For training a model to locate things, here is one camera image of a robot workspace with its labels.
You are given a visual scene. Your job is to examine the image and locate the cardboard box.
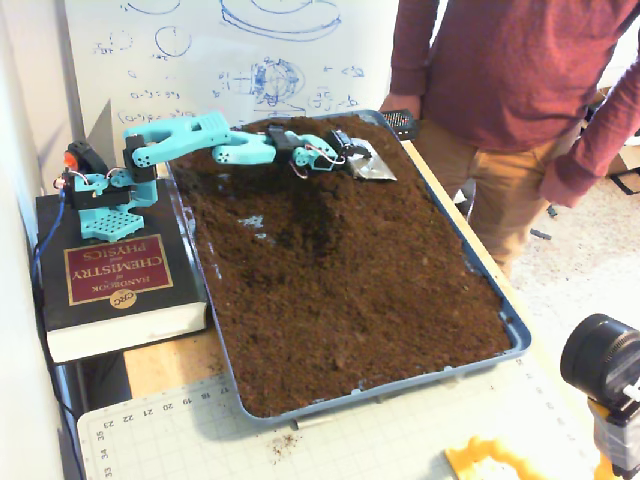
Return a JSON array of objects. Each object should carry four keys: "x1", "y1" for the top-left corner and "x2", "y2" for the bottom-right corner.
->
[{"x1": 597, "y1": 144, "x2": 640, "y2": 179}]

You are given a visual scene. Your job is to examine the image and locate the blue plastic tray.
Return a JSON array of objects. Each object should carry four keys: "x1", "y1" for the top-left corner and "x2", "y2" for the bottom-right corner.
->
[{"x1": 159, "y1": 109, "x2": 532, "y2": 426}]

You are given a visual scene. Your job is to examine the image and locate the grey yellow camera stand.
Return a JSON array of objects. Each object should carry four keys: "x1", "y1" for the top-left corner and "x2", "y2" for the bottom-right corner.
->
[{"x1": 587, "y1": 397, "x2": 640, "y2": 480}]

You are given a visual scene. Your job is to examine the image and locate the yellow plastic part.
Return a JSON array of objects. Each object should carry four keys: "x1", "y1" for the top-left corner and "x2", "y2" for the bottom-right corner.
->
[{"x1": 444, "y1": 435, "x2": 551, "y2": 480}]

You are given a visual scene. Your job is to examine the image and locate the person's right hand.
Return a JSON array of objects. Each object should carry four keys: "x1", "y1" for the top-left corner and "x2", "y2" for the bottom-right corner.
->
[{"x1": 379, "y1": 93, "x2": 423, "y2": 118}]

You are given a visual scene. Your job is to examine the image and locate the person's left hand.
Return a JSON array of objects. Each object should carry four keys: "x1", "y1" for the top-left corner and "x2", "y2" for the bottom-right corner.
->
[{"x1": 539, "y1": 162, "x2": 586, "y2": 209}]

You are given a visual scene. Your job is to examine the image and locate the black device with lights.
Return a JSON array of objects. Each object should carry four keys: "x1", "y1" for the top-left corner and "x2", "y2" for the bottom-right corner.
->
[{"x1": 382, "y1": 109, "x2": 422, "y2": 142}]

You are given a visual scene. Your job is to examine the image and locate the whiteboard with blue sketches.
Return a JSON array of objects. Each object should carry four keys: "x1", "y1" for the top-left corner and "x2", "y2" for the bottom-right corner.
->
[{"x1": 62, "y1": 0, "x2": 401, "y2": 136}]

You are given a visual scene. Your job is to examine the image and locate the brown soil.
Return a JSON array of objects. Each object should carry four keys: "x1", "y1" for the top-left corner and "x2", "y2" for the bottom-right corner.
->
[{"x1": 167, "y1": 115, "x2": 514, "y2": 419}]

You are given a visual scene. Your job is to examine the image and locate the person's left forearm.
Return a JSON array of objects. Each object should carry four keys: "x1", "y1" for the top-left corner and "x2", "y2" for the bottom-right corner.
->
[{"x1": 552, "y1": 64, "x2": 640, "y2": 189}]

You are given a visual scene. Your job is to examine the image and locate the blue cable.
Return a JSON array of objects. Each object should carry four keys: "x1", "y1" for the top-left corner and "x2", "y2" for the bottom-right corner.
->
[{"x1": 30, "y1": 192, "x2": 69, "y2": 309}]

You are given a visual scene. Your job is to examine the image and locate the person in red shirt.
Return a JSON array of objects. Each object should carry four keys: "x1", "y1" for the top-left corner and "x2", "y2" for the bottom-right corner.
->
[{"x1": 414, "y1": 0, "x2": 640, "y2": 279}]

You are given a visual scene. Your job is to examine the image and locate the person's right forearm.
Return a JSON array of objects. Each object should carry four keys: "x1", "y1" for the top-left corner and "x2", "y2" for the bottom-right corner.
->
[{"x1": 388, "y1": 0, "x2": 446, "y2": 99}]

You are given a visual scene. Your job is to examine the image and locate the black camera lens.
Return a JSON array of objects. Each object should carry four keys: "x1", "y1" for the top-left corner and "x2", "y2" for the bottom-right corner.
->
[{"x1": 559, "y1": 313, "x2": 640, "y2": 401}]

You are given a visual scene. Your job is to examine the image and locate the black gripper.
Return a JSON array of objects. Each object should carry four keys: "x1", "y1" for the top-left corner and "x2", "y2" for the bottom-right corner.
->
[{"x1": 327, "y1": 128, "x2": 399, "y2": 183}]

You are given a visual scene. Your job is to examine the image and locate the black chemistry handbook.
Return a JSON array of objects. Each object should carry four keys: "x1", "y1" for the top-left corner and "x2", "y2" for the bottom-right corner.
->
[{"x1": 34, "y1": 179, "x2": 211, "y2": 364}]

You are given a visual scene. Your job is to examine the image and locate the black cable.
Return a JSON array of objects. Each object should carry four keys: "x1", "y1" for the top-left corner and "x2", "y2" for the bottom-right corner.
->
[{"x1": 37, "y1": 299, "x2": 85, "y2": 480}]

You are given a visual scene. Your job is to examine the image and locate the green cutting mat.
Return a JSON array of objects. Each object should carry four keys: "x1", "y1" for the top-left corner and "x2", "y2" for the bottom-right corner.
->
[{"x1": 77, "y1": 349, "x2": 601, "y2": 480}]

